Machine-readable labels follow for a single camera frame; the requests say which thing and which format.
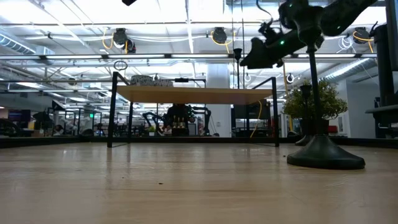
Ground purple lit monitor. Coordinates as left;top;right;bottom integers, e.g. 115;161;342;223
8;109;32;123

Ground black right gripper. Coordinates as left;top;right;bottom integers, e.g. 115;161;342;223
239;29;307;70

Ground white square pillar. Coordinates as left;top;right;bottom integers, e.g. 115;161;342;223
206;63;233;138

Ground silver ventilation duct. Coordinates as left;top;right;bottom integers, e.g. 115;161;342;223
0;32;38;55

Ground person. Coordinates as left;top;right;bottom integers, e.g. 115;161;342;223
165;103;191;137
52;123;65;137

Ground curved yellow cable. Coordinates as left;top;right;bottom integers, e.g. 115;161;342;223
249;99;264;138

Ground black cabinet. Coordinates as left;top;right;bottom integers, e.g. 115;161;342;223
232;104;272;138

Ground black ceiling cable reel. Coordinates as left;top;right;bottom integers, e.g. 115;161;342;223
111;27;137;54
352;26;374;54
210;26;234;54

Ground black and white patterned cloth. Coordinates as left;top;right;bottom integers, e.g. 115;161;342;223
129;74;155;87

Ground pink white patterned bowl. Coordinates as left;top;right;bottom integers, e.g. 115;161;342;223
154;78;174;88

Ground wooden shelf black metal legs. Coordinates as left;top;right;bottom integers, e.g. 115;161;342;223
106;71;280;148

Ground potted plant white flowers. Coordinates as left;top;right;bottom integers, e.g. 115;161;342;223
281;77;349;140

